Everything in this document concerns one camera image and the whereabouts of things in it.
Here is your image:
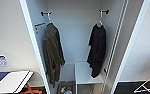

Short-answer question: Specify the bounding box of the white wardrobe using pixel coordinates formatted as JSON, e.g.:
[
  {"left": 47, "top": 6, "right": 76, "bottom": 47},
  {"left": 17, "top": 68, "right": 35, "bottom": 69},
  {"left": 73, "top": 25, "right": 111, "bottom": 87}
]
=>
[{"left": 19, "top": 0, "right": 146, "bottom": 94}]

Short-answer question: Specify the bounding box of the black garment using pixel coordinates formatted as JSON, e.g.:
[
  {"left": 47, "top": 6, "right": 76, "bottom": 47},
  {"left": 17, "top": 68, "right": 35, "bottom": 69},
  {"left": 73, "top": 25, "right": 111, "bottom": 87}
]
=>
[{"left": 86, "top": 23, "right": 108, "bottom": 80}]

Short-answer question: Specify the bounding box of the orange stand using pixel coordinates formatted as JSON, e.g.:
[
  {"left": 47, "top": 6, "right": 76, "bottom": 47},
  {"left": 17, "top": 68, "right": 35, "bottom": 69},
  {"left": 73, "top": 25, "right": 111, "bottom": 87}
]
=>
[{"left": 23, "top": 83, "right": 44, "bottom": 94}]

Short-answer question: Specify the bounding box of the white drawer unit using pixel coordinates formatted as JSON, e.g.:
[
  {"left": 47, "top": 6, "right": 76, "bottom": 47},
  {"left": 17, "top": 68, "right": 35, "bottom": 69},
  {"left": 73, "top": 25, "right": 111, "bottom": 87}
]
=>
[{"left": 73, "top": 61, "right": 106, "bottom": 94}]

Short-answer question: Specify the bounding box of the olive green jacket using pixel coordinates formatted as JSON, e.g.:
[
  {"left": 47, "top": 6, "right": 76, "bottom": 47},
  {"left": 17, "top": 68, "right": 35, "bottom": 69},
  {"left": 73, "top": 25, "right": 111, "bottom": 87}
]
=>
[{"left": 41, "top": 22, "right": 67, "bottom": 89}]

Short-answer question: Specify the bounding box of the white clothes hanger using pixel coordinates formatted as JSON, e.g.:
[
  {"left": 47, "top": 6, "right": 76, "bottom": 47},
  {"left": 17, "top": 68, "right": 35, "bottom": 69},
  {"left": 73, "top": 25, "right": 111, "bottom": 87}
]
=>
[
  {"left": 44, "top": 12, "right": 56, "bottom": 28},
  {"left": 95, "top": 9, "right": 106, "bottom": 29}
]

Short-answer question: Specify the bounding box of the white flat board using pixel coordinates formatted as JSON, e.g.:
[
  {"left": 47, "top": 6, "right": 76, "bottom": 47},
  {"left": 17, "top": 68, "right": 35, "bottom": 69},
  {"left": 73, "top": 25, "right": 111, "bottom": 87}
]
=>
[{"left": 0, "top": 70, "right": 35, "bottom": 94}]

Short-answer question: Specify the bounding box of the brown box with items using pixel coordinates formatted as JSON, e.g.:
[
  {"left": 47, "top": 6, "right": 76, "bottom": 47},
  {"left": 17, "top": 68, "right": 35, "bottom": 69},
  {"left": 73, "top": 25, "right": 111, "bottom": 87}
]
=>
[{"left": 56, "top": 80, "right": 76, "bottom": 94}]

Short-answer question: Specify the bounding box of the white wardrobe door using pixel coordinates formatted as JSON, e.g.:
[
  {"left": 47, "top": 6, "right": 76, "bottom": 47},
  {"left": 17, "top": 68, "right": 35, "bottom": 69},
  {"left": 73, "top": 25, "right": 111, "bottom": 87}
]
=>
[
  {"left": 102, "top": 0, "right": 146, "bottom": 94},
  {"left": 18, "top": 0, "right": 51, "bottom": 94}
]

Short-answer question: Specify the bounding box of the orange white label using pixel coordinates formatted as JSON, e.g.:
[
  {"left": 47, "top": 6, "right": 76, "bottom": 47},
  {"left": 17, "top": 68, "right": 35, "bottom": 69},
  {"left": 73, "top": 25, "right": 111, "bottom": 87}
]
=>
[{"left": 33, "top": 21, "right": 46, "bottom": 37}]

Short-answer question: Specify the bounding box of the blue white wall sign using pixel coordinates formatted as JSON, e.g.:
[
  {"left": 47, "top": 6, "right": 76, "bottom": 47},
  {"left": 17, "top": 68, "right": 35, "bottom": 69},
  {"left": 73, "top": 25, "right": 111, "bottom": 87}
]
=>
[{"left": 0, "top": 54, "right": 9, "bottom": 68}]

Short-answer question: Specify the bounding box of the black wardrobe rail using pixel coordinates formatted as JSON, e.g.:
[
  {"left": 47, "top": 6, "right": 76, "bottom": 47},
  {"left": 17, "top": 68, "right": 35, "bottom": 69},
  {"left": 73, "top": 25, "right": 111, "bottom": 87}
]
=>
[
  {"left": 97, "top": 8, "right": 111, "bottom": 15},
  {"left": 40, "top": 11, "right": 53, "bottom": 17}
]

